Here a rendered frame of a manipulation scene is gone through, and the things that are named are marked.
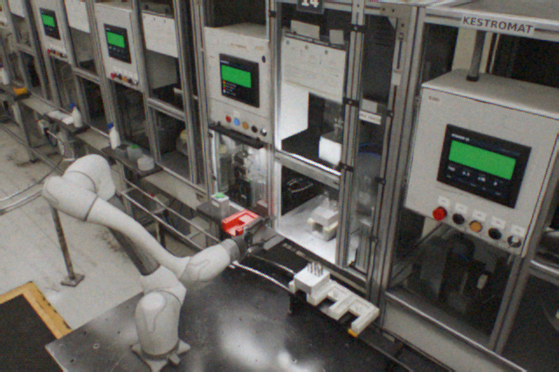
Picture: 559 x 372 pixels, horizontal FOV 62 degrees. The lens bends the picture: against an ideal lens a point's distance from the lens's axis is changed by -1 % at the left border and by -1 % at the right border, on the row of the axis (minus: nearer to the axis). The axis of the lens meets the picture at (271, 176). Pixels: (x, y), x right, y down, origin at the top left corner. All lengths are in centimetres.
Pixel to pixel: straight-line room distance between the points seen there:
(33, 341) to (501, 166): 280
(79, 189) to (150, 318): 57
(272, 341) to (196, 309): 40
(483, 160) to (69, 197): 135
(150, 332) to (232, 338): 38
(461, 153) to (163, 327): 126
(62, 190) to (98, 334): 77
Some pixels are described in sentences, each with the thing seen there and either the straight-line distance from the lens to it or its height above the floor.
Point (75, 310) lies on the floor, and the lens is 348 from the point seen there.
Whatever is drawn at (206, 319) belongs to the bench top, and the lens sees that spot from 224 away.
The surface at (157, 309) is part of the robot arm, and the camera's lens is 193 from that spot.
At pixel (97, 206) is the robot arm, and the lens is 176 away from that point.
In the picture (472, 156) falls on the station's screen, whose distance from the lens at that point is 155.
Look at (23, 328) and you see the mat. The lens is 348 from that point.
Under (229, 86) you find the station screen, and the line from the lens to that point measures 218.
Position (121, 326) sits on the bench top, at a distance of 229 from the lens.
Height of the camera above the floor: 226
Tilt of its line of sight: 29 degrees down
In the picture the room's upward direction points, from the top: straight up
